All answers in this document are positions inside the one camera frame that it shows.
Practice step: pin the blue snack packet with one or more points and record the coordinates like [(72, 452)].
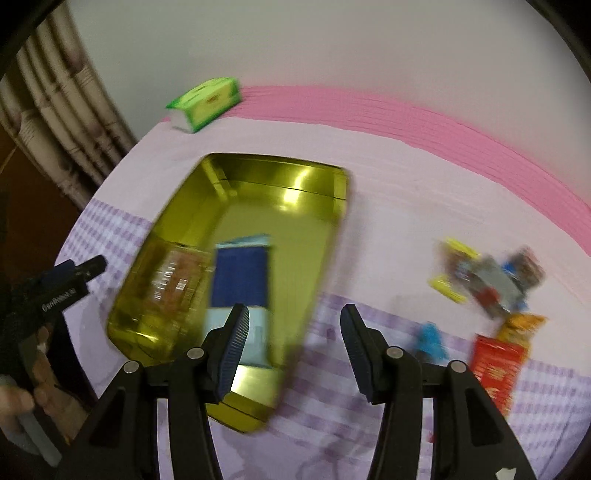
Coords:
[(242, 277)]

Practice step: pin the gold metal tin box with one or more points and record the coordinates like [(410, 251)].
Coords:
[(277, 217)]

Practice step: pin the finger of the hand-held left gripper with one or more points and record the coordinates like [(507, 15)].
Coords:
[(92, 266)]

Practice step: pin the yellow-ended snack packet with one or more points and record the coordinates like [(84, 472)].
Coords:
[(461, 249)]

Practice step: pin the orange clear snack packet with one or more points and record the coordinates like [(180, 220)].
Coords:
[(178, 286)]

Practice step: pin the brown wooden furniture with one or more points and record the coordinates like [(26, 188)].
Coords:
[(23, 175)]

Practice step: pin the person's left hand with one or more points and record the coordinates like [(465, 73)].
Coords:
[(57, 392)]

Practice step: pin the small blue candy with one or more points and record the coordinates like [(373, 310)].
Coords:
[(429, 339)]

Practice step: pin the grey snack packet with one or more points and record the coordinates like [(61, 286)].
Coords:
[(494, 281)]

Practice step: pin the pink purple bed sheet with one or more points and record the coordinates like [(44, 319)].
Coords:
[(392, 184)]

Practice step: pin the red box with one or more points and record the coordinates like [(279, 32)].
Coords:
[(498, 369)]

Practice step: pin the green tissue box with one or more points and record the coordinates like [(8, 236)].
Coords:
[(207, 101)]

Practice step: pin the beige pleated curtain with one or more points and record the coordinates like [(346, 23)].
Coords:
[(55, 92)]

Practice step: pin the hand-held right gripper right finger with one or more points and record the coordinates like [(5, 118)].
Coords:
[(358, 355)]

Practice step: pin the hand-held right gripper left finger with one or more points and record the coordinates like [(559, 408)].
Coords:
[(233, 350)]

